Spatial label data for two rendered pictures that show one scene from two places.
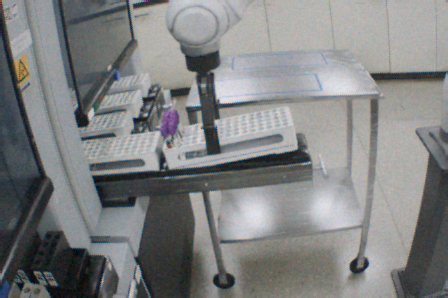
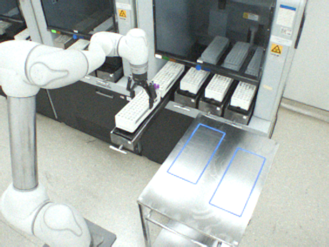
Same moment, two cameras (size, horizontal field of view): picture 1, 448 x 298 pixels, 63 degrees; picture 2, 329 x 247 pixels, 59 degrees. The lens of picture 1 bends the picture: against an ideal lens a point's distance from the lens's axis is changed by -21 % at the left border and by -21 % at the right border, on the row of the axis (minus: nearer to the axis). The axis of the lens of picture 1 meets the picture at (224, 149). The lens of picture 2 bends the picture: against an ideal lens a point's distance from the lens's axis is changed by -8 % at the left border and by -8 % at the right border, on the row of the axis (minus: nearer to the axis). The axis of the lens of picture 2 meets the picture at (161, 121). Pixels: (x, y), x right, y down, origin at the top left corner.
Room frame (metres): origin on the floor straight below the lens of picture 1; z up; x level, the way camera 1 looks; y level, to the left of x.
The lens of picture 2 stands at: (1.53, -1.08, 1.94)
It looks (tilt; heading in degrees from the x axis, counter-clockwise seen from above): 44 degrees down; 114
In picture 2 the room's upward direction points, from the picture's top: 2 degrees counter-clockwise
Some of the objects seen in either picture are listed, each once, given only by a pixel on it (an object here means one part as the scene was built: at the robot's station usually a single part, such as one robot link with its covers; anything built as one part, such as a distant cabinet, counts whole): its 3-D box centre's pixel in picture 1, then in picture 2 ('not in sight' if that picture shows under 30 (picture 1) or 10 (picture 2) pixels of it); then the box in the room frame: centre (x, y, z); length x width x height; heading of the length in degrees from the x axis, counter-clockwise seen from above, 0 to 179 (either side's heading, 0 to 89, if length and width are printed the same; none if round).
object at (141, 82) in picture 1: (108, 93); (247, 89); (1.42, 0.37, 0.83); 0.30 x 0.10 x 0.06; 85
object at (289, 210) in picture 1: (291, 172); (207, 215); (1.40, -0.24, 0.41); 0.67 x 0.46 x 0.82; 83
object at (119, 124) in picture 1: (84, 134); (197, 74); (1.11, 0.39, 0.83); 0.30 x 0.10 x 0.06; 85
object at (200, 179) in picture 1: (176, 170); (152, 103); (0.94, 0.12, 0.78); 0.73 x 0.14 x 0.09; 85
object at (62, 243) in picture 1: (58, 260); (111, 59); (0.55, 0.34, 0.85); 0.12 x 0.02 x 0.06; 175
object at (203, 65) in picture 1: (204, 70); (140, 77); (0.93, 0.02, 1.03); 0.08 x 0.07 x 0.09; 175
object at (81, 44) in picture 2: not in sight; (84, 44); (0.26, 0.47, 0.83); 0.30 x 0.10 x 0.06; 85
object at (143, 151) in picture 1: (105, 158); (166, 77); (0.95, 0.30, 0.83); 0.30 x 0.10 x 0.06; 85
